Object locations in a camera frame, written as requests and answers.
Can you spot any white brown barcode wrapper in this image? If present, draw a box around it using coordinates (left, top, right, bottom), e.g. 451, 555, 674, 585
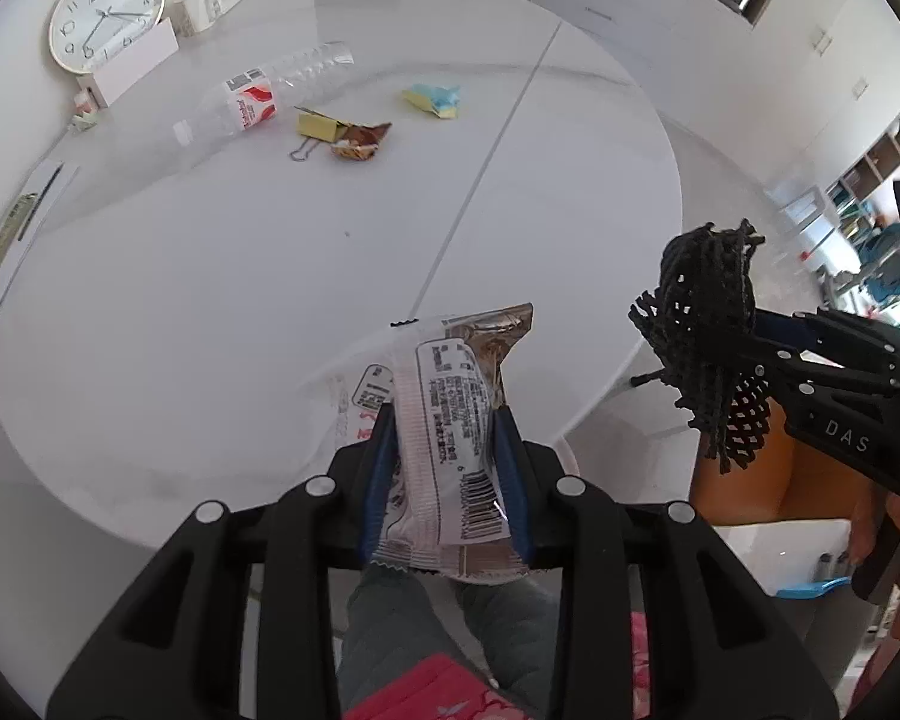
320, 302, 535, 585

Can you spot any black mesh net bag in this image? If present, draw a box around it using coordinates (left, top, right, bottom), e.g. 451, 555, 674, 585
629, 221, 770, 475

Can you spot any brown snack wrapper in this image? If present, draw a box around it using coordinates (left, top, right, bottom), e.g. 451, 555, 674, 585
331, 122, 391, 161

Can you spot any blue yellow paper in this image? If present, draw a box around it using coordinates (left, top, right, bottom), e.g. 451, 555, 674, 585
401, 83, 460, 121

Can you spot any orange brown stool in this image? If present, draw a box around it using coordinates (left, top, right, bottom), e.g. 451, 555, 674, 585
689, 401, 875, 527

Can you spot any yellow binder clip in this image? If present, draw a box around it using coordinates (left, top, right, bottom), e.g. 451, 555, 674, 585
289, 107, 351, 163

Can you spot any clear plastic water bottle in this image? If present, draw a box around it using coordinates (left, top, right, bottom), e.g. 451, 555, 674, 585
173, 41, 354, 148

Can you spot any white paper with pen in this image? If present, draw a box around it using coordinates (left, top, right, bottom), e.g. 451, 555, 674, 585
0, 160, 79, 309

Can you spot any white drawer cabinet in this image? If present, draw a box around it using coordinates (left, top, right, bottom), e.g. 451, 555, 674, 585
528, 0, 699, 85

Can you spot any small green pink item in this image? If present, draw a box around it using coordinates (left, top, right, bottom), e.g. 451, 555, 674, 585
69, 88, 100, 132

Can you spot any white card box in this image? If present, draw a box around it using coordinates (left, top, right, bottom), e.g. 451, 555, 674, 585
77, 20, 178, 107

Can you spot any white mug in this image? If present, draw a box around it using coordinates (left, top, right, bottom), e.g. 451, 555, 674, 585
169, 0, 224, 37

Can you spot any round gold wall clock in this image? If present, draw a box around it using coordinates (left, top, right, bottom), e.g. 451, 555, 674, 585
48, 0, 167, 75

